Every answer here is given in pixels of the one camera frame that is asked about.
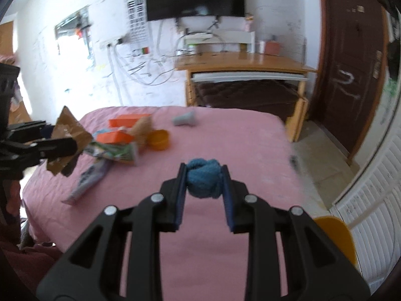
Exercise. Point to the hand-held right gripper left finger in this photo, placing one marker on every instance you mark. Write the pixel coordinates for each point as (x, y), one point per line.
(180, 194)

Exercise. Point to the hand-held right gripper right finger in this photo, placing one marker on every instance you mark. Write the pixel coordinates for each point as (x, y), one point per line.
(228, 200)

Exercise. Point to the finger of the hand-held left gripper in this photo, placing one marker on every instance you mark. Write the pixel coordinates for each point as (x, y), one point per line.
(53, 150)
(31, 130)

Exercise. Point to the blue sock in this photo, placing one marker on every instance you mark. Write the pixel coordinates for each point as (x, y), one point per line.
(203, 175)

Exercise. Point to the brown cardboard piece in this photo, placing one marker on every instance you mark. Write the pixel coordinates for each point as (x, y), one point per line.
(70, 125)

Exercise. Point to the orange cup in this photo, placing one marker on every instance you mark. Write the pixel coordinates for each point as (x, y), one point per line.
(158, 141)

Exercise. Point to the orange box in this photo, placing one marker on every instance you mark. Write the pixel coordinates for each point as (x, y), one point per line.
(111, 137)
(125, 120)

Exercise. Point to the white purple tube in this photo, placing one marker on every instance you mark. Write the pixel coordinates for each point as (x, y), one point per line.
(87, 178)

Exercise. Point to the pink bed sheet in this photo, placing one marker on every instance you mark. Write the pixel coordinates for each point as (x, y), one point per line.
(235, 150)

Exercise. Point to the green toothpaste tube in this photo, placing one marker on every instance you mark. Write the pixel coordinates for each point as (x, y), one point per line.
(119, 153)

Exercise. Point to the grey plastic cone piece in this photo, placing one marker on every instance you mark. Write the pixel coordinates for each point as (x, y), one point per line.
(184, 119)

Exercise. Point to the brown tufted bench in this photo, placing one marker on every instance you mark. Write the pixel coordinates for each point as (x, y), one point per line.
(244, 97)

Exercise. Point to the yellow round container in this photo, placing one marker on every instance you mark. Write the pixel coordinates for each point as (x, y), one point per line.
(338, 238)

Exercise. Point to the white power strip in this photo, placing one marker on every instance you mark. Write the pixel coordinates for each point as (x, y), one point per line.
(112, 42)

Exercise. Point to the wooden desk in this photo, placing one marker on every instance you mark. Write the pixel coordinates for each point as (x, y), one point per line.
(238, 61)

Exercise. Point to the white radiator cover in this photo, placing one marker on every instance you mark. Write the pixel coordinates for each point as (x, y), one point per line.
(376, 213)

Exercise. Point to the eye chart poster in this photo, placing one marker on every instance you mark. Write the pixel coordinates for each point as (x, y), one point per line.
(136, 12)

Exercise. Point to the white cup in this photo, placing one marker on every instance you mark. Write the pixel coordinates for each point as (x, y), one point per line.
(262, 47)

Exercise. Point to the pink box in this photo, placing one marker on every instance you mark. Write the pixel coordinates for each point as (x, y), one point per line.
(274, 48)

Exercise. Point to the white desk shelf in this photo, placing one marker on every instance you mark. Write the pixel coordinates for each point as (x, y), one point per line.
(238, 37)

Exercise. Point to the dark brown door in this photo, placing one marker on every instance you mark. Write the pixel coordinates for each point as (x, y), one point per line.
(347, 69)

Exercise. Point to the pink figurine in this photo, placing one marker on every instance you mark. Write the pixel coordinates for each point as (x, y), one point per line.
(249, 23)

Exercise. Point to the wall mirror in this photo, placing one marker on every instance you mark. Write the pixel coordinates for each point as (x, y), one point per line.
(72, 34)

